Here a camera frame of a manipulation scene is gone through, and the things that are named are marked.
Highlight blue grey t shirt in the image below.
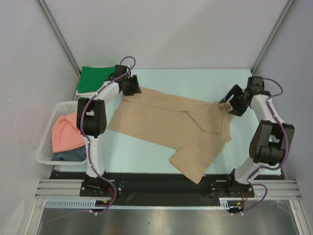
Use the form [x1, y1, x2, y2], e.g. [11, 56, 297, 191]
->
[51, 146, 87, 162]

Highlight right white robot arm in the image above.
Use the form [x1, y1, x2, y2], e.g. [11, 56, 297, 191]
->
[220, 76, 295, 197]

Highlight white slotted cable duct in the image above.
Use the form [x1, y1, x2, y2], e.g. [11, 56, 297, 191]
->
[45, 199, 242, 210]

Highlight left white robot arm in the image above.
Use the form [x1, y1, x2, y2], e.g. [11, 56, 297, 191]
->
[76, 64, 141, 197]

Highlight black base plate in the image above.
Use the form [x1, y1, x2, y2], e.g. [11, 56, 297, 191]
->
[50, 171, 255, 207]

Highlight folded white t shirt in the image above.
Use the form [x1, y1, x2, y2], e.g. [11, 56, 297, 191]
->
[75, 65, 121, 96]

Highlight aluminium rail frame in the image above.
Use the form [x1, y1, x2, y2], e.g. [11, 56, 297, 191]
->
[33, 176, 313, 235]

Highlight beige t shirt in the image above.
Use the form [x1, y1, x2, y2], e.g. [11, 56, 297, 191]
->
[108, 88, 232, 184]

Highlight pink t shirt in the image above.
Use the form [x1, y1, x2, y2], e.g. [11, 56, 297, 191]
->
[51, 112, 85, 153]

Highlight white plastic basket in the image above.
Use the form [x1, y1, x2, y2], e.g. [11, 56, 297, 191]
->
[35, 101, 87, 166]

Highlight purple cable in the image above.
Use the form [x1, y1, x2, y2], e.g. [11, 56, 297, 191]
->
[229, 77, 287, 217]
[48, 56, 136, 221]

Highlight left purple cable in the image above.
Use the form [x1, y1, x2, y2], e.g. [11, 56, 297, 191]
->
[48, 56, 136, 221]

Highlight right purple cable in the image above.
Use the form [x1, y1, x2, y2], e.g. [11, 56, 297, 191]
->
[229, 77, 287, 217]

